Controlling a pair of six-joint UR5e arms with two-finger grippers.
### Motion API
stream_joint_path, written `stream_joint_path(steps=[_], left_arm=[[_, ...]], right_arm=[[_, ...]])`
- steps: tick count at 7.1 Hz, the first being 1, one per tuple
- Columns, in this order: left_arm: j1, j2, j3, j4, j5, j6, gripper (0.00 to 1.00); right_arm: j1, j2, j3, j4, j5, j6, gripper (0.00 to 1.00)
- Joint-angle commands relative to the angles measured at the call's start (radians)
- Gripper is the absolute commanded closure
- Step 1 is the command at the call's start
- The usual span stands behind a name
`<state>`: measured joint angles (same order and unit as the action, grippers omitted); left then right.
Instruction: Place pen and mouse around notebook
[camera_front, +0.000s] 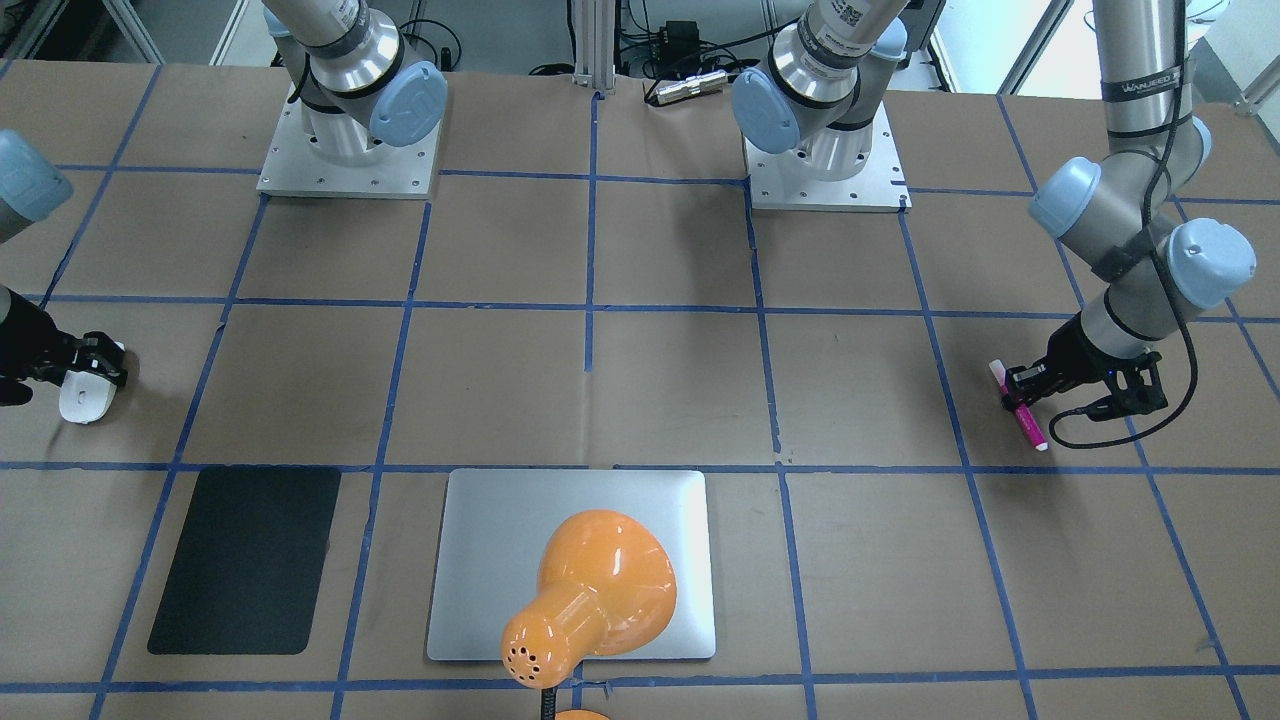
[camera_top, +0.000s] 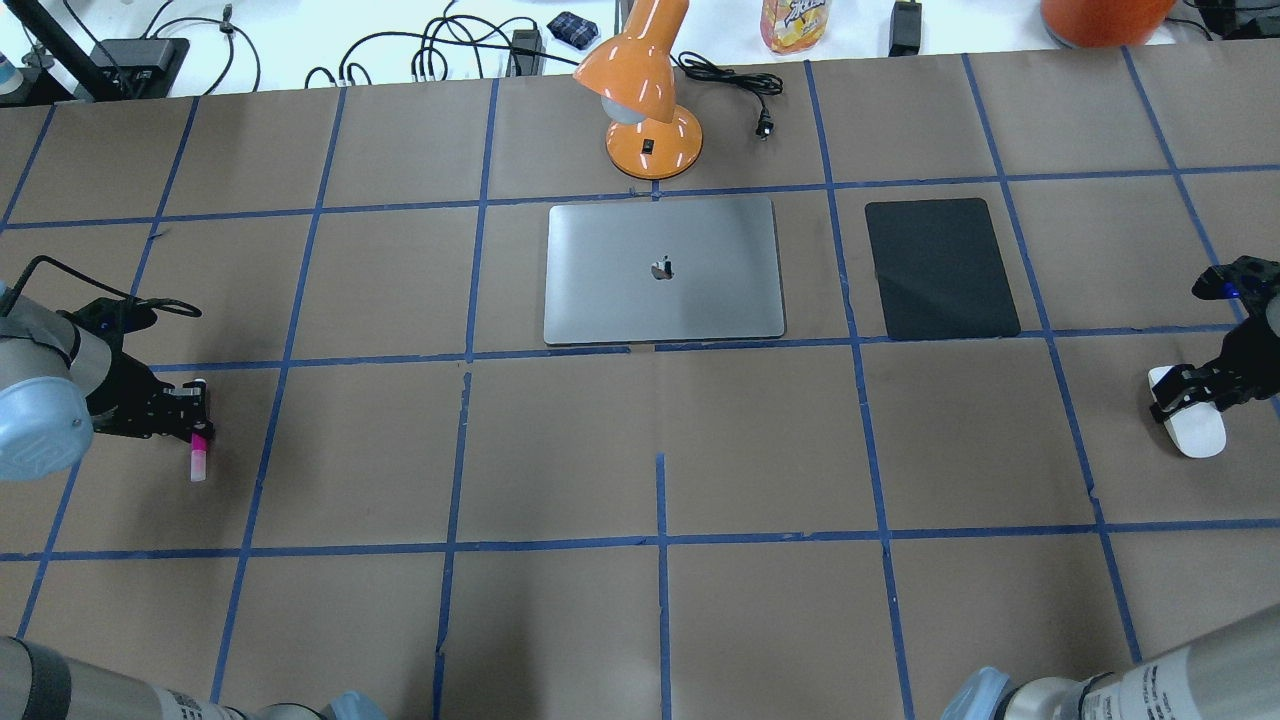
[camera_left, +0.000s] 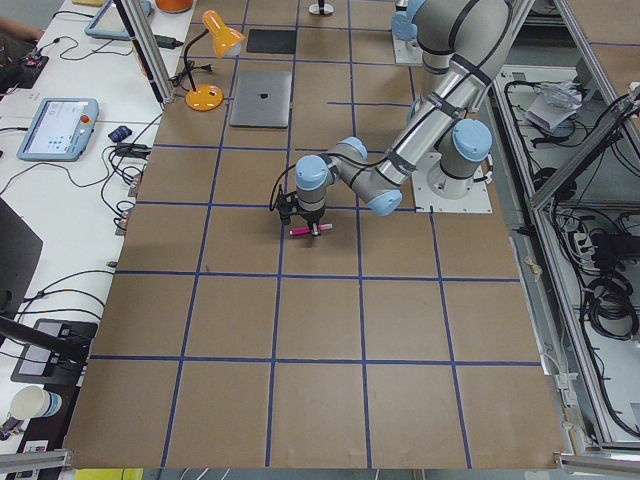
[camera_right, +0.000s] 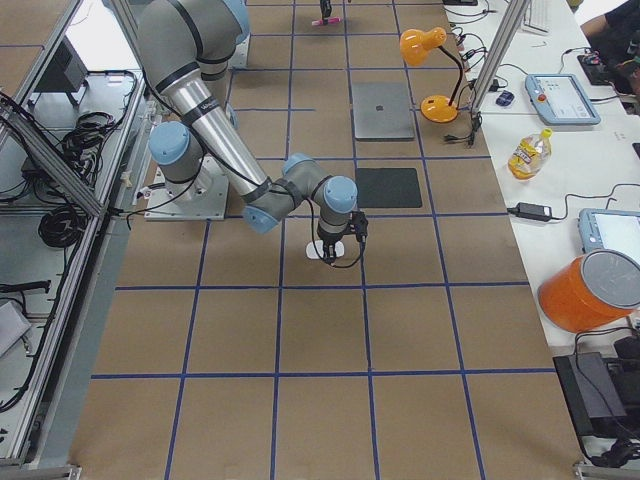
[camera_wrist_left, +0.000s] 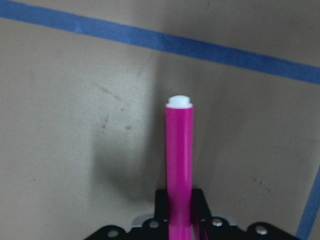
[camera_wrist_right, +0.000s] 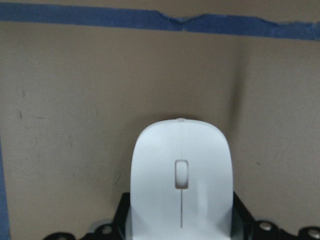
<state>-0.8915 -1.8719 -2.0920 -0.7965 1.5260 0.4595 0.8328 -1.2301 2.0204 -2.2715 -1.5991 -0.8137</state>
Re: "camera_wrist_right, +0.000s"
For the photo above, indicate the white computer mouse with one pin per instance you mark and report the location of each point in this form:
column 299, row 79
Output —
column 181, row 182

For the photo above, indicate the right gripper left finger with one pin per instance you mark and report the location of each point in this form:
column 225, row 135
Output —
column 111, row 229

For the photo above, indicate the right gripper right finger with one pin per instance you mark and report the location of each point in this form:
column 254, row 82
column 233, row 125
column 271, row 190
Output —
column 243, row 225

